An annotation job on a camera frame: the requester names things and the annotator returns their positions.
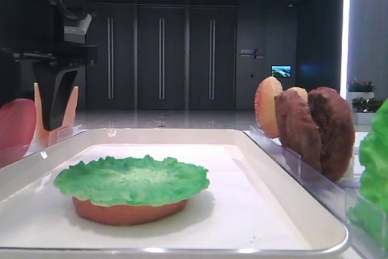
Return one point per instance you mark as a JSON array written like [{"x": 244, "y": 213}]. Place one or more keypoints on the small wall display screen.
[{"x": 281, "y": 71}]

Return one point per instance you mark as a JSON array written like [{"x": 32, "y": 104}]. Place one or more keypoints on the clear long right divider strip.
[{"x": 337, "y": 197}]

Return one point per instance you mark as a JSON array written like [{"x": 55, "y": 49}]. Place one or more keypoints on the clear long left divider strip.
[{"x": 16, "y": 153}]

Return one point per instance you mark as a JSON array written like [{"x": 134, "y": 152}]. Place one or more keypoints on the bread bun slice far inner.
[{"x": 265, "y": 95}]

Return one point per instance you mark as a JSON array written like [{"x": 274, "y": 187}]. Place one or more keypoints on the bread bun slice under lettuce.
[{"x": 125, "y": 215}]

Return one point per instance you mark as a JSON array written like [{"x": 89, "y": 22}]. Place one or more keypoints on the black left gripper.
[{"x": 55, "y": 67}]

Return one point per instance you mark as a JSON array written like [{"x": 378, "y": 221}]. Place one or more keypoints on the bread bun slice far outer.
[{"x": 300, "y": 91}]

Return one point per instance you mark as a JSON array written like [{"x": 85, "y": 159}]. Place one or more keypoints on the brown meat patty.
[
  {"x": 334, "y": 118},
  {"x": 296, "y": 128}
]

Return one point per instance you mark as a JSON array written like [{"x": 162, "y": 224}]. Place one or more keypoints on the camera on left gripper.
[{"x": 76, "y": 18}]

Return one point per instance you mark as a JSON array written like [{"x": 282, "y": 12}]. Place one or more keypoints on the orange cheese slice inner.
[{"x": 70, "y": 111}]

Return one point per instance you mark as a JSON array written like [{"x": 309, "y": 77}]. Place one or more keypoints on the orange cheese slice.
[
  {"x": 70, "y": 111},
  {"x": 41, "y": 135}
]

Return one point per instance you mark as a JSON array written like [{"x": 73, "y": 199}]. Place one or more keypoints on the brown meat patty inner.
[{"x": 296, "y": 128}]

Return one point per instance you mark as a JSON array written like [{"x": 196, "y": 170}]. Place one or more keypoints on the brown meat patty outer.
[{"x": 334, "y": 118}]

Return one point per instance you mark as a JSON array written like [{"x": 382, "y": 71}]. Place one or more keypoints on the red tomato slice outer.
[{"x": 18, "y": 121}]

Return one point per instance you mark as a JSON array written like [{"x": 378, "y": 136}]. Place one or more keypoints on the clear long divider strip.
[
  {"x": 337, "y": 197},
  {"x": 16, "y": 153}
]

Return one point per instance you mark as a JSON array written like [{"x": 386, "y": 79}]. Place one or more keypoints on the green lettuce leaf on tray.
[{"x": 132, "y": 181}]

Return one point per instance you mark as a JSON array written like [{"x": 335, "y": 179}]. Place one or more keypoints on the potted flower plants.
[{"x": 361, "y": 97}]

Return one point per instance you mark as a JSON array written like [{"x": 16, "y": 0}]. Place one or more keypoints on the white rectangular metal tray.
[{"x": 252, "y": 209}]

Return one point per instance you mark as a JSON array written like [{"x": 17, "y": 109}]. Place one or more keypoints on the orange cheese slice outer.
[{"x": 41, "y": 135}]

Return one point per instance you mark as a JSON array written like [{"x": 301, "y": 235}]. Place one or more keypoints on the green lettuce leaf in holder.
[{"x": 373, "y": 165}]

